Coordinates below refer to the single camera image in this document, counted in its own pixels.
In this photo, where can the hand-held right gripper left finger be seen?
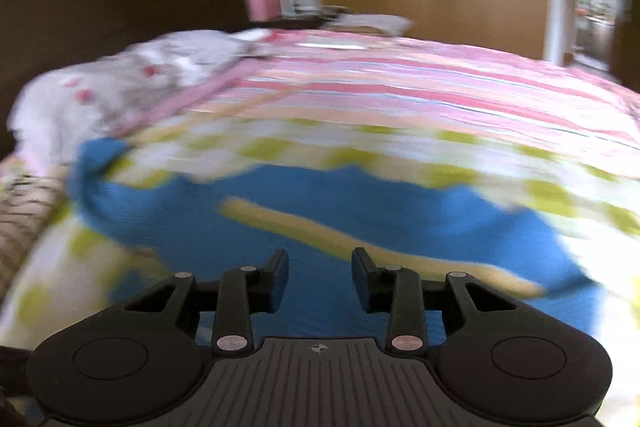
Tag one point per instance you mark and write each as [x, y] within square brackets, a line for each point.
[278, 279]

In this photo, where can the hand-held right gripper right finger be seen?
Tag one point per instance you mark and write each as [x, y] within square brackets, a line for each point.
[361, 279]

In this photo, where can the blue knit sweater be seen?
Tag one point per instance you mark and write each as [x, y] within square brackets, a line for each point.
[310, 227]

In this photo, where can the checked and striped bed quilt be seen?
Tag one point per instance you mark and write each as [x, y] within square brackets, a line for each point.
[410, 107]

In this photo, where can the white floral pillow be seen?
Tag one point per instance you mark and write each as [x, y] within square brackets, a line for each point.
[115, 87]

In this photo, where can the brown patterned cloth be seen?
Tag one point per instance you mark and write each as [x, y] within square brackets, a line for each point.
[20, 212]

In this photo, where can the pink container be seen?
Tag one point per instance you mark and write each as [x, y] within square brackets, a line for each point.
[261, 3]

